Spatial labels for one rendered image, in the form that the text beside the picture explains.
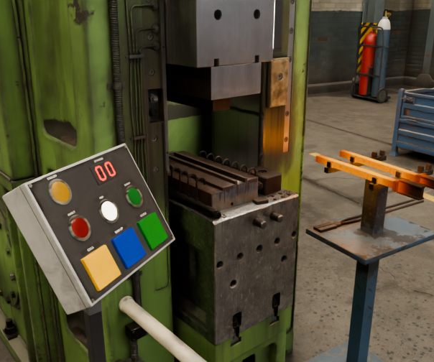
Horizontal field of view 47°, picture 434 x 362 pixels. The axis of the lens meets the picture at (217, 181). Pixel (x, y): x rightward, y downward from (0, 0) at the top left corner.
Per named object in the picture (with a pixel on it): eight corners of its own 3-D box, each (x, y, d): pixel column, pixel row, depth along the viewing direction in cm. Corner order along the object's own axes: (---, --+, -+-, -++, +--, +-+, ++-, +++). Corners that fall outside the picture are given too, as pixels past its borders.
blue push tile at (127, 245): (147, 254, 116) (132, 226, 115) (128, 268, 110) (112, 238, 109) (141, 256, 117) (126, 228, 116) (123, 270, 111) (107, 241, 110)
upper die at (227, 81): (260, 93, 155) (261, 62, 152) (210, 100, 143) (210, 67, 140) (182, 79, 186) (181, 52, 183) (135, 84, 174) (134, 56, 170)
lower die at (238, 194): (257, 198, 167) (258, 174, 164) (211, 213, 155) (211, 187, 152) (184, 169, 197) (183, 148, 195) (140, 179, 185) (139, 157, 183)
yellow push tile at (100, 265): (121, 273, 108) (105, 243, 107) (100, 290, 101) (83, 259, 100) (116, 275, 109) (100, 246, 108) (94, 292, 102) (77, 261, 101)
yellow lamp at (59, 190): (75, 200, 104) (72, 181, 102) (53, 206, 101) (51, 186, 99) (68, 197, 106) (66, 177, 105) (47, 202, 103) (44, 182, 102)
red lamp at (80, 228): (94, 236, 104) (92, 217, 103) (73, 243, 102) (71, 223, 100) (87, 231, 107) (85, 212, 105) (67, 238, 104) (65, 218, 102)
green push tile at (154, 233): (169, 237, 125) (155, 210, 124) (153, 249, 118) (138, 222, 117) (163, 239, 126) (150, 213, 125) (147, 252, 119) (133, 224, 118)
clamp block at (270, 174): (282, 190, 174) (283, 173, 172) (265, 196, 169) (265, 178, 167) (258, 182, 183) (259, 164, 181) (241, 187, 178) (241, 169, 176)
